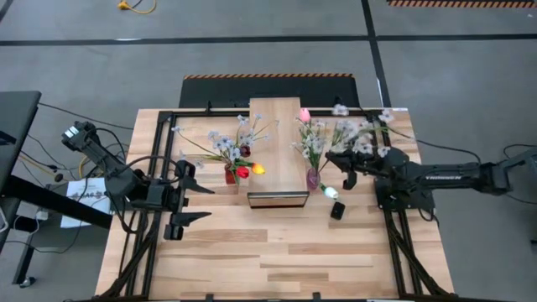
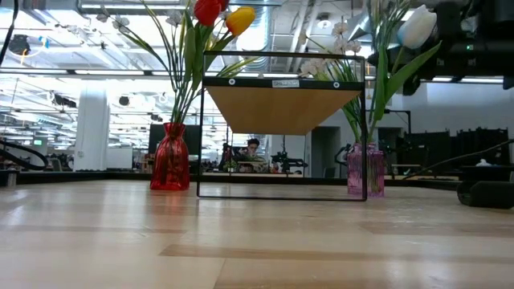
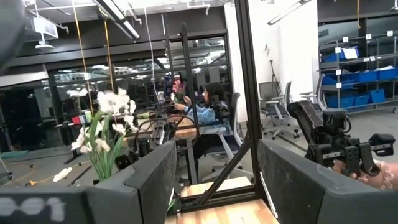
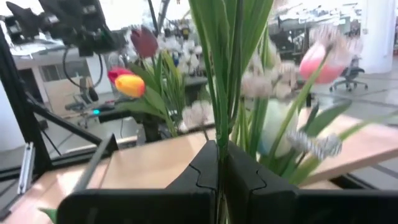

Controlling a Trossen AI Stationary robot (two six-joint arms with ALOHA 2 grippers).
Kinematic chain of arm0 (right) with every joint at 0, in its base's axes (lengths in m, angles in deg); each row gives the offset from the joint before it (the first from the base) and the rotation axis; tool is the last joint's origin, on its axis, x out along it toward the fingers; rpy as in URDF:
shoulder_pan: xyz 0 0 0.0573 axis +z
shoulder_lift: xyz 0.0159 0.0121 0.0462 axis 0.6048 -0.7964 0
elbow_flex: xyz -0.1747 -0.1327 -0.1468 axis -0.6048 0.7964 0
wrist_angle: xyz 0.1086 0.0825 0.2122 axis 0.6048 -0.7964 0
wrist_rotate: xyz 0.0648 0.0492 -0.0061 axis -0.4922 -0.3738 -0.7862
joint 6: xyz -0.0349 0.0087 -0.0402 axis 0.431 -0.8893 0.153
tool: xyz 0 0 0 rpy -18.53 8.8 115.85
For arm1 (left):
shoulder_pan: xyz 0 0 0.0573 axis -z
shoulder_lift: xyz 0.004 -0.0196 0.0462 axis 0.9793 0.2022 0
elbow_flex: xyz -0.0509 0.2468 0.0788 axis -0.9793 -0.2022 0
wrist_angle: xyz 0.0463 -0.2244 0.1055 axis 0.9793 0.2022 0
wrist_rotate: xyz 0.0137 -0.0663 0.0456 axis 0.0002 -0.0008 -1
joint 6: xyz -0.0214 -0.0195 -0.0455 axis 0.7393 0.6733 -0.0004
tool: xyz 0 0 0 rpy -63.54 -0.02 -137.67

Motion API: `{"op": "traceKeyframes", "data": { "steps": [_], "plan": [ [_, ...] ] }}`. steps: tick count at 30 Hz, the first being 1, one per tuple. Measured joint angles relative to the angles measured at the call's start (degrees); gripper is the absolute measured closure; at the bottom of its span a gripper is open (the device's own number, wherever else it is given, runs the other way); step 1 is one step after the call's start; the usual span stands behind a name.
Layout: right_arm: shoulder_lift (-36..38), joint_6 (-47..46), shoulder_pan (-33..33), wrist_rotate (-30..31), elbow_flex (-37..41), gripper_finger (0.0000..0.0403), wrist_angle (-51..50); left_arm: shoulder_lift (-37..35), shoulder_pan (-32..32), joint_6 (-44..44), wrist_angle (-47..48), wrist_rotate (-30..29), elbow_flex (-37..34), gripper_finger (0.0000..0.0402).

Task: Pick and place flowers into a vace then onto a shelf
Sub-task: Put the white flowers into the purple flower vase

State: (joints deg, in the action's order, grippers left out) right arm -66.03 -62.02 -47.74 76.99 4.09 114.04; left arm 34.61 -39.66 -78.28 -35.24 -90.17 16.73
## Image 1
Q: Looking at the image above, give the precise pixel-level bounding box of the thin black floor cable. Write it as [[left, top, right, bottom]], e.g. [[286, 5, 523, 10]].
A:
[[37, 102, 133, 131]]

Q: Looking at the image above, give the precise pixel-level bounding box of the wooden shelf with black frame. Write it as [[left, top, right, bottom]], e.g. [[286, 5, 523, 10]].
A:
[[246, 96, 310, 210]]

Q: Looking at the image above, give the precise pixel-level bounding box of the orange yellow artificial tulip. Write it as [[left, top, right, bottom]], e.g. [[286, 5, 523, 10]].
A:
[[241, 161, 267, 176]]

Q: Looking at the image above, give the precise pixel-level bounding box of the thin yellow cable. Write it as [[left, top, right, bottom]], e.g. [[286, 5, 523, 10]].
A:
[[77, 154, 102, 178]]

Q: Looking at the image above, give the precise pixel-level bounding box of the grey device with cables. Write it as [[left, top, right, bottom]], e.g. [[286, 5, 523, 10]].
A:
[[501, 144, 537, 206]]

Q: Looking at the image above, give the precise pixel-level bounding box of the black desk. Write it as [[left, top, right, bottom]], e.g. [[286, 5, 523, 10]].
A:
[[0, 91, 113, 289]]

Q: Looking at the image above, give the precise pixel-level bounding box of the black aluminium table frame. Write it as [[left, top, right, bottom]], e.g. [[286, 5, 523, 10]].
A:
[[95, 96, 456, 302]]

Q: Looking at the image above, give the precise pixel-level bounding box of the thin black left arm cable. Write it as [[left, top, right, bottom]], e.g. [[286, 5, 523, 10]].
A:
[[94, 127, 129, 163]]

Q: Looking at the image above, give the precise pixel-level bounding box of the orange black hazard tape strip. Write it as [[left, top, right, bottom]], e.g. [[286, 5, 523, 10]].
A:
[[386, 0, 537, 8]]

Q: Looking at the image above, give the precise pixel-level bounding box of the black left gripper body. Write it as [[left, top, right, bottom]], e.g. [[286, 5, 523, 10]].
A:
[[163, 159, 196, 241]]

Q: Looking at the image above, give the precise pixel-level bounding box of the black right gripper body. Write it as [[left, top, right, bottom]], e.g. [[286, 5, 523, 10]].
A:
[[342, 149, 381, 191]]

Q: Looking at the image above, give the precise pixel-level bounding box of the red artificial tulip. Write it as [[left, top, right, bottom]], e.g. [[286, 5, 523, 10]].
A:
[[232, 165, 252, 185]]

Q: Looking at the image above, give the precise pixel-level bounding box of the black floor mat hazard edge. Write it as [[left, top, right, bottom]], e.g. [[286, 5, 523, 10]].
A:
[[179, 73, 361, 109]]

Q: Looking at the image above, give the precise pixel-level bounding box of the white printed paper sheet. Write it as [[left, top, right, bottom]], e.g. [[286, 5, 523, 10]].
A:
[[60, 177, 115, 229]]

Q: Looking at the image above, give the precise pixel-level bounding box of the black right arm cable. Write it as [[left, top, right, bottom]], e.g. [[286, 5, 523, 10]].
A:
[[418, 206, 441, 224]]

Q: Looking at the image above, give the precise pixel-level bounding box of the pink ribbed glass vase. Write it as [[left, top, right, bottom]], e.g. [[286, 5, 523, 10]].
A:
[[305, 166, 321, 192]]

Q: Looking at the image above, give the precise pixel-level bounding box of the red glass vase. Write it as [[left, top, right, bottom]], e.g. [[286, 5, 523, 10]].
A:
[[224, 164, 240, 186]]

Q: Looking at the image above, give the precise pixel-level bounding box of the blue white artificial tulip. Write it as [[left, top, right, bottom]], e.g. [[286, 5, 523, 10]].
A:
[[316, 180, 340, 200]]

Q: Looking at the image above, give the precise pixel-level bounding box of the yellow floor cable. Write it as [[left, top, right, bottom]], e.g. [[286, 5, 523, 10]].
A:
[[117, 0, 157, 15]]

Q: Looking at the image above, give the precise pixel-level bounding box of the black rounded machine part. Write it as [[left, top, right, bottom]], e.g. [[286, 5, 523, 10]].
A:
[[330, 201, 347, 221]]

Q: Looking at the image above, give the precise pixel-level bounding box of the maroon artificial tulip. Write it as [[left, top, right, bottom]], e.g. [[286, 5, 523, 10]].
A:
[[239, 144, 253, 169]]

